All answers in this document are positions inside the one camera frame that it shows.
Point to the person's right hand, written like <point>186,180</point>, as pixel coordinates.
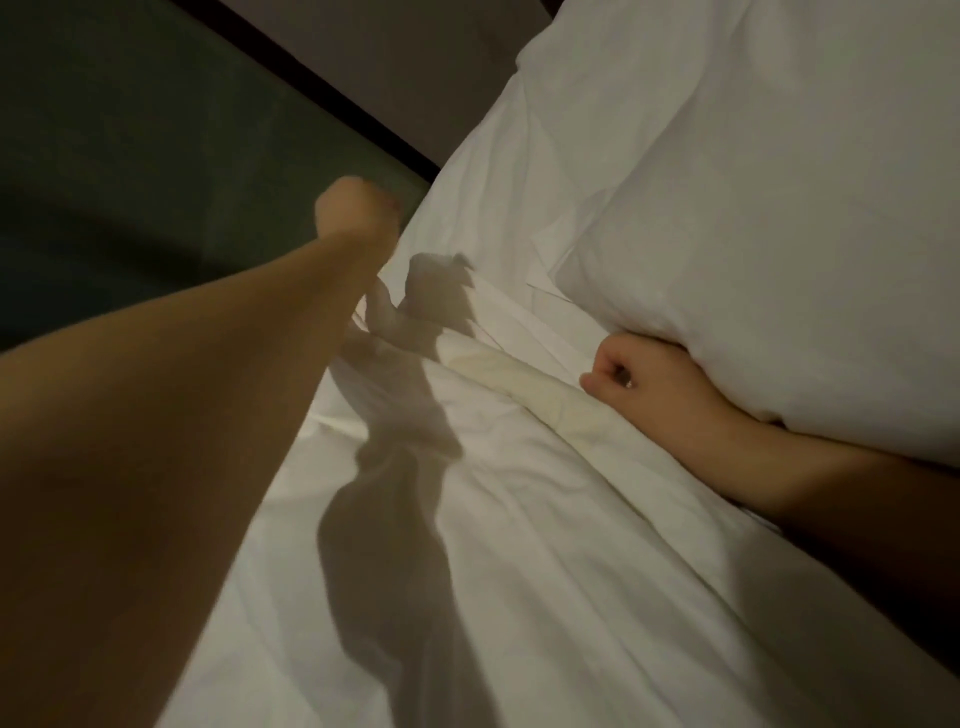
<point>653,387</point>

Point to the person's left hand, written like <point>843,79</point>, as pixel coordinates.
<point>357,213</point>

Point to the white bed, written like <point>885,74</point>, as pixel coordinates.
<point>495,165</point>

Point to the white duvet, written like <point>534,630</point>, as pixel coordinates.
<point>525,570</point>

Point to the white pillow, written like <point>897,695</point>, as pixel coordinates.
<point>780,195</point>

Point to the person's left forearm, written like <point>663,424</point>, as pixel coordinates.
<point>150,465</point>

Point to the person's right forearm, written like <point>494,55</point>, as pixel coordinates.
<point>855,503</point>

